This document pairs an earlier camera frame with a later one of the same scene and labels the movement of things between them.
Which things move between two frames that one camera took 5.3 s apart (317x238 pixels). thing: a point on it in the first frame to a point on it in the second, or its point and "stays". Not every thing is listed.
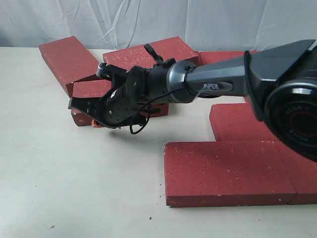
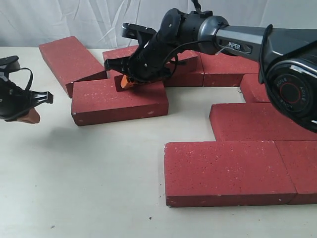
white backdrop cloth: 106,26 stays
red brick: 70,60 stays
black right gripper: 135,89 to 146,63
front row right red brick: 303,173 stays
